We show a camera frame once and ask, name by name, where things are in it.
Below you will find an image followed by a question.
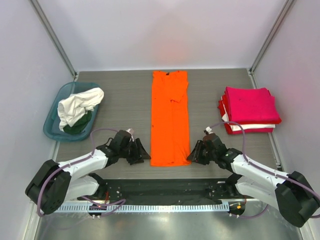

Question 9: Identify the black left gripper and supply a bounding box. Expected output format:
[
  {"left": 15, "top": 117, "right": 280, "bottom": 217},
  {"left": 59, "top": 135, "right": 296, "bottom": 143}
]
[{"left": 119, "top": 138, "right": 151, "bottom": 165}]

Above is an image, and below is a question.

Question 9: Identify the orange shirt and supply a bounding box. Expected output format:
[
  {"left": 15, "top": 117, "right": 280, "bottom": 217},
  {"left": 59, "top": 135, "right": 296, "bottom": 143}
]
[{"left": 150, "top": 70, "right": 191, "bottom": 167}]

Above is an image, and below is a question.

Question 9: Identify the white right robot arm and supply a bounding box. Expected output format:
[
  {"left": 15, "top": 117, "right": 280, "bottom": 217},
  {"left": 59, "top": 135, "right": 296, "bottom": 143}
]
[{"left": 187, "top": 133, "right": 320, "bottom": 228}]

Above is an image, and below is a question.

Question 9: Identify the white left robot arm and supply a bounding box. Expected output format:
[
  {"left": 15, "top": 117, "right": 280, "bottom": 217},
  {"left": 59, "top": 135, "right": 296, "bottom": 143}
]
[{"left": 25, "top": 129, "right": 151, "bottom": 217}]

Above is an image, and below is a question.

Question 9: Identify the dark green t shirt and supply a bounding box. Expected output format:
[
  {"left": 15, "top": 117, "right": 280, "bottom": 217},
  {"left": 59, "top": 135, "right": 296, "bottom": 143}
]
[{"left": 63, "top": 111, "right": 92, "bottom": 135}]

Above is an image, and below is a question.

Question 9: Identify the folded magenta t shirt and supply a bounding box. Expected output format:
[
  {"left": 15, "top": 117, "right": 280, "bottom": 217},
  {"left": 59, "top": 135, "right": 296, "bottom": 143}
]
[{"left": 222, "top": 86, "right": 282, "bottom": 124}]

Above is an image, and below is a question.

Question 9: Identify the white t shirt in basket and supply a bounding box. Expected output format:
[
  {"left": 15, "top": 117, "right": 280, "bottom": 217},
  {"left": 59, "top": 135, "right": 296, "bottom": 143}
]
[{"left": 57, "top": 87, "right": 104, "bottom": 131}]

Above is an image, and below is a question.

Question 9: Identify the teal plastic basket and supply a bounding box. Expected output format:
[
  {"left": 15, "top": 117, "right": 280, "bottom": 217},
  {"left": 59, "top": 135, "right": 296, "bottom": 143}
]
[{"left": 43, "top": 82, "right": 104, "bottom": 142}]

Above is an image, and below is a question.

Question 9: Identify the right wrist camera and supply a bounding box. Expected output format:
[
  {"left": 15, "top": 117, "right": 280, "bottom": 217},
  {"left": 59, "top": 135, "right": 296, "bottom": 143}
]
[{"left": 203, "top": 126, "right": 215, "bottom": 136}]

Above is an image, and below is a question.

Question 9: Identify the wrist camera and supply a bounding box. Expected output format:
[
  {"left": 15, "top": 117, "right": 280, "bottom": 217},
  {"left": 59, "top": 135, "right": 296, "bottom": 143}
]
[
  {"left": 203, "top": 126, "right": 215, "bottom": 136},
  {"left": 126, "top": 128, "right": 134, "bottom": 140}
]

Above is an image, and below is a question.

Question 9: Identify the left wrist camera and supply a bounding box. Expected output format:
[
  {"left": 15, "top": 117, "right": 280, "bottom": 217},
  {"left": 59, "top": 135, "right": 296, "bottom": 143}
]
[{"left": 126, "top": 128, "right": 134, "bottom": 140}]

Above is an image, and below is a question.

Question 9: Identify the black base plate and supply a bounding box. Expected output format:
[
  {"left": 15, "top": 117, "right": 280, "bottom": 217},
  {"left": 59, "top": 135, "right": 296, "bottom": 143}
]
[{"left": 88, "top": 178, "right": 245, "bottom": 206}]

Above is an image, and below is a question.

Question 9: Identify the aluminium frame rail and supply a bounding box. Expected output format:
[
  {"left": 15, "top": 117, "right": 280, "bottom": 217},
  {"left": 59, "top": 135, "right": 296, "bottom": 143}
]
[{"left": 29, "top": 179, "right": 305, "bottom": 204}]

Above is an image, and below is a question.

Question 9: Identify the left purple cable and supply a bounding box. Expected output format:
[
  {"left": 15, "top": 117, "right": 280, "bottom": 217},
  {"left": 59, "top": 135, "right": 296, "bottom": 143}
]
[{"left": 36, "top": 127, "right": 127, "bottom": 218}]

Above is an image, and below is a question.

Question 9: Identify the purple cable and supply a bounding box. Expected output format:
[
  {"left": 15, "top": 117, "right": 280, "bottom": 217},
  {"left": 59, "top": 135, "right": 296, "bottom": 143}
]
[
  {"left": 204, "top": 121, "right": 320, "bottom": 221},
  {"left": 36, "top": 127, "right": 127, "bottom": 218}
]

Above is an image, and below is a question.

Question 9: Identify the white slotted cable duct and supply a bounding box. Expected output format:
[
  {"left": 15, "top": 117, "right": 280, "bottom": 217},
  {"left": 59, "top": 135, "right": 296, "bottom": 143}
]
[{"left": 54, "top": 202, "right": 230, "bottom": 214}]

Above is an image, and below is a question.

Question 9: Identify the right aluminium corner post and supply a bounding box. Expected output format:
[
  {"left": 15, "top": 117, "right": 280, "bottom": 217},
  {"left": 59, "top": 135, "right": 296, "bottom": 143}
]
[{"left": 247, "top": 0, "right": 296, "bottom": 76}]

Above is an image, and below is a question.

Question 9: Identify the aluminium corner post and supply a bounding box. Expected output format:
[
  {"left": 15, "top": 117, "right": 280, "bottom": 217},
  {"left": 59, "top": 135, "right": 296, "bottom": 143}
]
[
  {"left": 247, "top": 0, "right": 296, "bottom": 76},
  {"left": 29, "top": 0, "right": 78, "bottom": 81}
]

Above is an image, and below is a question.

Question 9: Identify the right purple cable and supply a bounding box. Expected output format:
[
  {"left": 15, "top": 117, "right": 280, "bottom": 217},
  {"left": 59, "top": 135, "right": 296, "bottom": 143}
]
[{"left": 204, "top": 121, "right": 320, "bottom": 221}]

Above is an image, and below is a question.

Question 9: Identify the left aluminium corner post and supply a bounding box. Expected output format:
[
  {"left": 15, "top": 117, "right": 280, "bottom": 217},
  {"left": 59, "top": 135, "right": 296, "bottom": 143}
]
[{"left": 29, "top": 0, "right": 78, "bottom": 81}]

